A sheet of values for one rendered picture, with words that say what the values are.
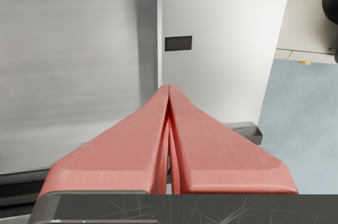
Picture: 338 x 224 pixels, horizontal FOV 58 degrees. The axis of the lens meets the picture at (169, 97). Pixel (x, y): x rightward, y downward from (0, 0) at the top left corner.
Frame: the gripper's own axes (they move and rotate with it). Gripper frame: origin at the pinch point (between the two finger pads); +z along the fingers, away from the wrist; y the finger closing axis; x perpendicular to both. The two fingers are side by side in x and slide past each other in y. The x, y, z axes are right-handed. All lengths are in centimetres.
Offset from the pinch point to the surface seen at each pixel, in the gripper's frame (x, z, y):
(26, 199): 26.5, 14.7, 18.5
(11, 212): 27.6, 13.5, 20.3
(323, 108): 97, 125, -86
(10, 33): 4.3, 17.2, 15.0
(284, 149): 126, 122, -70
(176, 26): 4.9, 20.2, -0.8
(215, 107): 16.2, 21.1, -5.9
